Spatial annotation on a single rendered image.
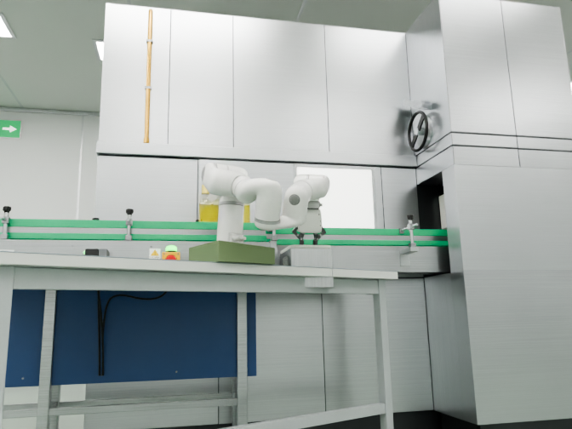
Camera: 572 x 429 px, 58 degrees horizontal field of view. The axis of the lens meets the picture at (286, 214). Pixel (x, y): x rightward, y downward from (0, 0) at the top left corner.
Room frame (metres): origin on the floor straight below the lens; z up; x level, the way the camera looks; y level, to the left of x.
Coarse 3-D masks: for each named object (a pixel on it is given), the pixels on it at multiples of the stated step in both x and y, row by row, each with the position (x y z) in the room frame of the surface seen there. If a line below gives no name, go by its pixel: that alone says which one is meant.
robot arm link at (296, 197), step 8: (296, 184) 1.73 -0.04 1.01; (304, 184) 1.76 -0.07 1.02; (288, 192) 1.70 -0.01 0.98; (296, 192) 1.69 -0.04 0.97; (304, 192) 1.70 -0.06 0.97; (288, 200) 1.71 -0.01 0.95; (296, 200) 1.70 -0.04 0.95; (304, 200) 1.71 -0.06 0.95; (288, 208) 1.72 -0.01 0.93; (296, 208) 1.71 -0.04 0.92; (304, 208) 1.72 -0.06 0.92; (280, 216) 1.75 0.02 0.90; (288, 216) 1.73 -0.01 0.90; (296, 216) 1.72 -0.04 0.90; (304, 216) 1.74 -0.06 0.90; (256, 224) 1.68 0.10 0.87; (264, 224) 1.67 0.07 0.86; (272, 224) 1.67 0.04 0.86; (280, 224) 1.70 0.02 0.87; (288, 224) 1.71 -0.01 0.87; (296, 224) 1.73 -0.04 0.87
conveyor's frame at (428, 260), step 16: (0, 240) 1.95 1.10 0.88; (16, 240) 1.96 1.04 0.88; (32, 240) 1.98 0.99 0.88; (48, 240) 1.99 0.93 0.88; (64, 240) 2.00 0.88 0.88; (80, 240) 2.02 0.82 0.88; (128, 256) 2.05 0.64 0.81; (144, 256) 2.07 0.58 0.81; (160, 256) 2.08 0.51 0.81; (336, 256) 2.34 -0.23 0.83; (352, 256) 2.36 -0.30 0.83; (368, 256) 2.37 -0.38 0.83; (384, 256) 2.39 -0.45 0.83; (416, 256) 2.43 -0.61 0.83; (432, 256) 2.44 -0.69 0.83; (448, 256) 2.46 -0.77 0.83; (400, 272) 2.53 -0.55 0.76; (416, 272) 2.55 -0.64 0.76; (432, 272) 2.57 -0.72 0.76; (448, 272) 2.59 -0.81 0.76
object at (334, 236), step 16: (288, 240) 2.31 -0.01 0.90; (304, 240) 2.33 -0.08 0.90; (320, 240) 2.34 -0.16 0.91; (336, 240) 2.36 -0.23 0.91; (352, 240) 2.38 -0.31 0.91; (368, 240) 2.39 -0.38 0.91; (384, 240) 2.41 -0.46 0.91; (400, 240) 2.43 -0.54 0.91; (416, 240) 2.45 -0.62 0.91; (432, 240) 2.47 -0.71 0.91
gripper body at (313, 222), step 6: (312, 210) 2.04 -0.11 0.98; (318, 210) 2.05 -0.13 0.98; (306, 216) 2.04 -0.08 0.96; (312, 216) 2.05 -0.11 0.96; (318, 216) 2.06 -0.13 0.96; (306, 222) 2.05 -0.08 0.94; (312, 222) 2.05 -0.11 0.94; (318, 222) 2.06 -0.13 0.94; (300, 228) 2.05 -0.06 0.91; (306, 228) 2.06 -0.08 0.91; (312, 228) 2.06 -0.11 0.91; (318, 228) 2.07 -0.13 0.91
